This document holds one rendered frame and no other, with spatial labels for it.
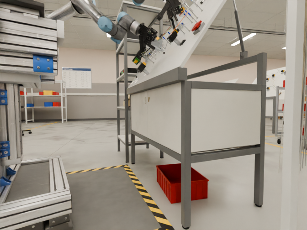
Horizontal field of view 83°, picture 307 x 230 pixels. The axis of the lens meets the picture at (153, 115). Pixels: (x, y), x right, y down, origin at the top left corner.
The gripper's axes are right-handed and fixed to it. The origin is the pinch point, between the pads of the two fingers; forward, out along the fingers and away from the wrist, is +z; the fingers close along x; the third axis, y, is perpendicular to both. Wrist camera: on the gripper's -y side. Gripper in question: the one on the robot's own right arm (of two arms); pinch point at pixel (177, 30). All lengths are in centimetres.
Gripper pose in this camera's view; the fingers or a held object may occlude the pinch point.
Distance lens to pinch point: 129.0
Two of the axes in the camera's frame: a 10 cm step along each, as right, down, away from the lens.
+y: 8.7, -4.8, 0.8
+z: 4.3, 8.4, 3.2
